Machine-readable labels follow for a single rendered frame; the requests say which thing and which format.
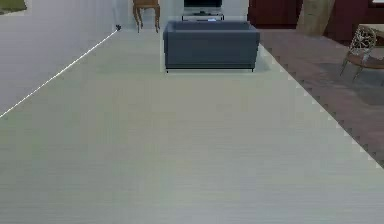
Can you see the ornate white-backed chair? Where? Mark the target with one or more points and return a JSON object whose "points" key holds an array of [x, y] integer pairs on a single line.
{"points": [[362, 50]]}

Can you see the black television set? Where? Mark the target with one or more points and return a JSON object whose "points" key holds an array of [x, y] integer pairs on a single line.
{"points": [[202, 3]]}

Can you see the grey television stand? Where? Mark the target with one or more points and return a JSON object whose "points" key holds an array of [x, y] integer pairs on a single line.
{"points": [[202, 15]]}

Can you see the blue-grey sofa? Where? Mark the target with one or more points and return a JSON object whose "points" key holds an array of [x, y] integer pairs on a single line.
{"points": [[210, 45]]}

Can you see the brown wooden chair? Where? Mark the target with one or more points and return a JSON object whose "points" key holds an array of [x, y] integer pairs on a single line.
{"points": [[146, 10]]}

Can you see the tan curtain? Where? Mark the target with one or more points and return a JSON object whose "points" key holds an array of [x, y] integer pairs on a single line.
{"points": [[315, 16]]}

